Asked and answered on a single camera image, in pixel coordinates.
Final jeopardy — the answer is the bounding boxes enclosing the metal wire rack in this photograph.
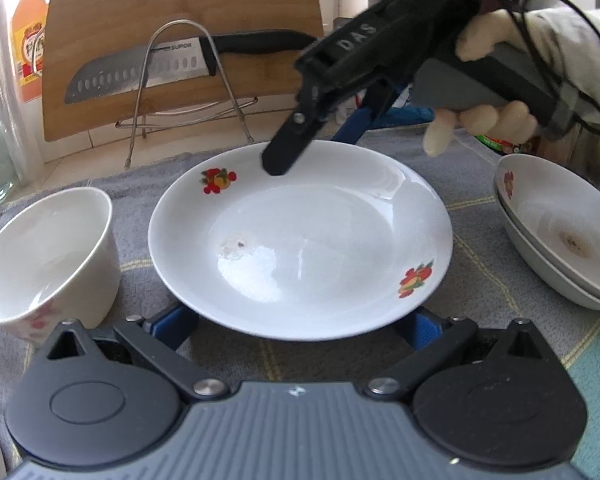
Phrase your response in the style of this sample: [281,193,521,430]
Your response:
[115,19,258,170]

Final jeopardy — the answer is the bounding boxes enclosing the black handled kitchen knife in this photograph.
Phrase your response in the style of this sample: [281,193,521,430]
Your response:
[64,30,317,106]

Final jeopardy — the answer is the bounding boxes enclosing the white bowl pink flower print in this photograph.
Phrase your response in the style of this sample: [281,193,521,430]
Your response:
[0,186,122,346]

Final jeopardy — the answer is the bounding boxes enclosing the white plate fruit print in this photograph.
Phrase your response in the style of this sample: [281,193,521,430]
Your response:
[147,140,454,342]

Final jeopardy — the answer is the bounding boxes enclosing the person's right hand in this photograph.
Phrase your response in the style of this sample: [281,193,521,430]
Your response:
[424,8,538,157]

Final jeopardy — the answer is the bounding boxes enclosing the white plate flower print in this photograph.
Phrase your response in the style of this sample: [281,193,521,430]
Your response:
[492,154,600,297]
[497,195,600,312]

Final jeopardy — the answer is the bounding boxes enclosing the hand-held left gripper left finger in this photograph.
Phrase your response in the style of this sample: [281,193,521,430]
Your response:
[45,304,231,403]

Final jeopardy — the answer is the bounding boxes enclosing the grey and teal checked cloth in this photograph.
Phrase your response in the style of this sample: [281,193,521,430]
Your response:
[0,127,600,480]

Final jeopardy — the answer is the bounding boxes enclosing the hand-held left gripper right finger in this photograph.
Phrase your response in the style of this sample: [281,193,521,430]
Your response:
[362,307,548,403]

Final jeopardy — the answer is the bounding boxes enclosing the clear plastic cup stack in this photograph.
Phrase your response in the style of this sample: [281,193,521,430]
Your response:
[0,0,46,181]

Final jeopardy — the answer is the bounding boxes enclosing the wooden cutting board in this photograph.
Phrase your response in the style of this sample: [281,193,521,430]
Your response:
[40,0,326,142]

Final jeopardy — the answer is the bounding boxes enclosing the green lid sauce jar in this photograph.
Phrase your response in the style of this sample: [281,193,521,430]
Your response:
[472,132,536,157]

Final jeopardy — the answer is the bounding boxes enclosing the orange cooking wine bottle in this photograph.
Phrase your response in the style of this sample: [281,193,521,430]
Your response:
[10,0,56,103]

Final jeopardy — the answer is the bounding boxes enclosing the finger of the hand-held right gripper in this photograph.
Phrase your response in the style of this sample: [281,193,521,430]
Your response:
[261,104,332,177]
[330,84,397,143]

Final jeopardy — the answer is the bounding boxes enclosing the person's right forearm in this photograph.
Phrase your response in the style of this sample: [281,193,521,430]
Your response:
[525,7,600,186]

